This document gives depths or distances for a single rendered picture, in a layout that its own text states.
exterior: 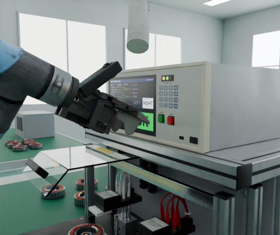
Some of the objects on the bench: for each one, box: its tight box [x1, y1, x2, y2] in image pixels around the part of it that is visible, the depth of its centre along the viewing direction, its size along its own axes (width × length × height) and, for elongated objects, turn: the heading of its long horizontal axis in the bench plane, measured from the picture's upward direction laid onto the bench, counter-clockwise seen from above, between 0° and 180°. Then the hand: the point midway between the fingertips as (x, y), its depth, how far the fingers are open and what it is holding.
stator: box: [76, 178, 98, 191], centre depth 142 cm, size 11×11×4 cm
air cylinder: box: [114, 212, 137, 235], centre depth 93 cm, size 5×8×6 cm
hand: (140, 117), depth 68 cm, fingers open, 4 cm apart
